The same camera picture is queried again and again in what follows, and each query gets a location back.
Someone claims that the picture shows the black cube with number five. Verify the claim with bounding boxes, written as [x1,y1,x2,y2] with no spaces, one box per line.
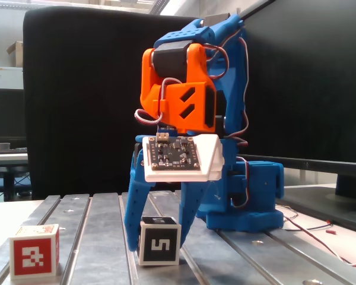
[137,216,182,266]

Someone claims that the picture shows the cardboard box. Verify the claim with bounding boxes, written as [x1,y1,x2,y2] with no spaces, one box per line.
[6,40,24,68]

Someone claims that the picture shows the white background desk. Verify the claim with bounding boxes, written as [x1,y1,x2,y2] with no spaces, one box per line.
[0,151,30,175]

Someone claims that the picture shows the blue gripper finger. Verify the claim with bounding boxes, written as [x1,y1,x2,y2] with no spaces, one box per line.
[124,173,151,253]
[179,179,211,249]

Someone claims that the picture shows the red white servo cable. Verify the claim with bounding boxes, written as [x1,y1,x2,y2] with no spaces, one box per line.
[280,207,356,268]

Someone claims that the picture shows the white cabinet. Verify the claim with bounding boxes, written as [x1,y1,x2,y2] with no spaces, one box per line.
[0,66,24,89]

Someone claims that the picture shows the blue gripper body black motor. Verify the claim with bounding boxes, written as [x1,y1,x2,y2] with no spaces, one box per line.
[131,125,179,181]

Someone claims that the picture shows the black Dell monitor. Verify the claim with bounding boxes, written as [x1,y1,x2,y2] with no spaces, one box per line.
[228,0,356,234]

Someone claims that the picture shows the dark background monitor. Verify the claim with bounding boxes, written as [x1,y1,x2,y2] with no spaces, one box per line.
[0,88,26,139]

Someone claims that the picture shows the thin wires with red connectors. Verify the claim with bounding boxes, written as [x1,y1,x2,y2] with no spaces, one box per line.
[281,204,338,235]

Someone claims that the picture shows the aluminium slotted base plate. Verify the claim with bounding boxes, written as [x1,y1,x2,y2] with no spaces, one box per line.
[0,191,356,285]

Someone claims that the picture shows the white camera mount circuit board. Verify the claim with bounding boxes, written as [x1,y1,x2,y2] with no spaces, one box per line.
[135,133,225,182]

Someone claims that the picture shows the black office chair backrest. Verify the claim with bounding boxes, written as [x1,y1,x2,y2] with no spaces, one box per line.
[23,6,231,200]

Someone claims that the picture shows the red cube with white pattern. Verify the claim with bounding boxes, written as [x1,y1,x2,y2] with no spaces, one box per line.
[8,224,61,281]

